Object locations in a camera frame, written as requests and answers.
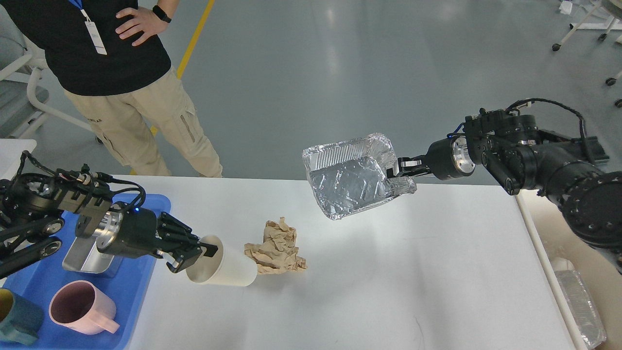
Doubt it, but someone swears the crumpled brown paper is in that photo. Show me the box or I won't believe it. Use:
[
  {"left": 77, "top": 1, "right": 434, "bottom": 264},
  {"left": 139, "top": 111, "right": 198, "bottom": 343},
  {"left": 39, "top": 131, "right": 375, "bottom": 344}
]
[{"left": 244, "top": 216, "right": 308, "bottom": 275}]

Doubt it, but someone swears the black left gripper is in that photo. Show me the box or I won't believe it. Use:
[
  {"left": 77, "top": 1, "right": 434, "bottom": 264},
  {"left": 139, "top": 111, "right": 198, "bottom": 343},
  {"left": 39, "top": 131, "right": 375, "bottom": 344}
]
[{"left": 93, "top": 209, "right": 219, "bottom": 273}]

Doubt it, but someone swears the blue plastic tray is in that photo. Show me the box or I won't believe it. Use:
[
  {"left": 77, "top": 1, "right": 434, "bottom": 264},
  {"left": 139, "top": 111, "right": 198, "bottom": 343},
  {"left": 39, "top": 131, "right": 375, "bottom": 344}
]
[{"left": 3, "top": 212, "right": 156, "bottom": 350}]

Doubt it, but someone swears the white side table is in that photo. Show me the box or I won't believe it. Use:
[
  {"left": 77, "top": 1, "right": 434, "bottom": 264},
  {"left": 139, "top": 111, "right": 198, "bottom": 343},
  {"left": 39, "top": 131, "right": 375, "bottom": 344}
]
[{"left": 0, "top": 138, "right": 37, "bottom": 175}]

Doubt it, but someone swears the white paper cup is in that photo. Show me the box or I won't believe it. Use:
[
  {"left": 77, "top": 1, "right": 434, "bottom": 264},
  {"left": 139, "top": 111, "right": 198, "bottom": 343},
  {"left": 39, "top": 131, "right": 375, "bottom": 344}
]
[{"left": 185, "top": 235, "right": 258, "bottom": 286}]

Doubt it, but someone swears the teal mug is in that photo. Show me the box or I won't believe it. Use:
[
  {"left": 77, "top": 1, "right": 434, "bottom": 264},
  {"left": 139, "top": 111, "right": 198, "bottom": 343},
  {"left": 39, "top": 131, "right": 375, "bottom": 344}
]
[{"left": 0, "top": 288, "right": 44, "bottom": 346}]

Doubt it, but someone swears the person in black shirt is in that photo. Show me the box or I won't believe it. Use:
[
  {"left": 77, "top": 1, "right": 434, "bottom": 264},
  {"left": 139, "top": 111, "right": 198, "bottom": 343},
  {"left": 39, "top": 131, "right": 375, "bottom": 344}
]
[{"left": 1, "top": 0, "right": 223, "bottom": 178}]

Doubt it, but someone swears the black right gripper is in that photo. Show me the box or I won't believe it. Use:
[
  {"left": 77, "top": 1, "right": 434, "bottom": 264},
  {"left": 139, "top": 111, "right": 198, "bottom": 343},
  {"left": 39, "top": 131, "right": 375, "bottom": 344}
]
[{"left": 386, "top": 137, "right": 475, "bottom": 181}]

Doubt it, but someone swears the aluminium foil tray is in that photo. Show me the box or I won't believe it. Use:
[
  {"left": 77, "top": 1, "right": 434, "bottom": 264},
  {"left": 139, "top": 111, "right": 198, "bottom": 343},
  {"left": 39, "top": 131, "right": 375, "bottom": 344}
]
[{"left": 302, "top": 133, "right": 417, "bottom": 221}]

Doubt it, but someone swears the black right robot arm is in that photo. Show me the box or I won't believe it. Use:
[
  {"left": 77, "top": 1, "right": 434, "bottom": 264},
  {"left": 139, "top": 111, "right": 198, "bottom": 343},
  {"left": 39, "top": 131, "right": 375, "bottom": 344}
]
[{"left": 386, "top": 98, "right": 622, "bottom": 270}]

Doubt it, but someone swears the beige plastic bin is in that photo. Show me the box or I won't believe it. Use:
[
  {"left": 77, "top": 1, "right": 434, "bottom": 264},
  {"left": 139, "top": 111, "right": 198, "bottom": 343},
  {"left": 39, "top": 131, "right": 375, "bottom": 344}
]
[{"left": 517, "top": 190, "right": 622, "bottom": 350}]

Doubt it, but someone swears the stainless steel rectangular container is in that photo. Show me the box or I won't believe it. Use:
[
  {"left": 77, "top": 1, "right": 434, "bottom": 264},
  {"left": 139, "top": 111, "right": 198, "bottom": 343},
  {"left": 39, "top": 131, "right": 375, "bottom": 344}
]
[{"left": 62, "top": 237, "right": 123, "bottom": 278}]

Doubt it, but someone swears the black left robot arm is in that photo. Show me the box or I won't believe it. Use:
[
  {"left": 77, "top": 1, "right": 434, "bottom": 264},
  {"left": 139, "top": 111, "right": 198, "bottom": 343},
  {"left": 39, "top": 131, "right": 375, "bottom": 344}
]
[{"left": 1, "top": 151, "right": 219, "bottom": 278}]

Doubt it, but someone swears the white wheeled furniture frame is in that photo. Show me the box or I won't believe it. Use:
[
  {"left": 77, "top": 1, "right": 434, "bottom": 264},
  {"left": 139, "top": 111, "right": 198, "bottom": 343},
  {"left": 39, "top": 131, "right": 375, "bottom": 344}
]
[{"left": 552, "top": 0, "right": 621, "bottom": 87}]

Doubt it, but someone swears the pink ribbed mug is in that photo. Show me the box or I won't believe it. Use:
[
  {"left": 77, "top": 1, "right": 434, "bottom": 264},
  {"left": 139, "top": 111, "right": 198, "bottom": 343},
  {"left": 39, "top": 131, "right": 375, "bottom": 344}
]
[{"left": 48, "top": 280, "right": 120, "bottom": 336}]

